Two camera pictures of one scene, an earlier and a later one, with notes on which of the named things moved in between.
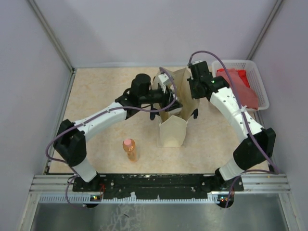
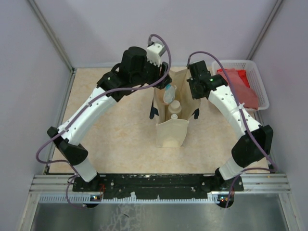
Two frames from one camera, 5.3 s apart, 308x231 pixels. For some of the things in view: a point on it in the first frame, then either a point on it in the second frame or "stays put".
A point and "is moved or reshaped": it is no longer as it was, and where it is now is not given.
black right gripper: (195, 96) stays put
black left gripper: (165, 98) → (158, 73)
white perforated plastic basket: (255, 81) stays put
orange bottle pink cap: (129, 147) is moved or reshaped
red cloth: (248, 98) stays put
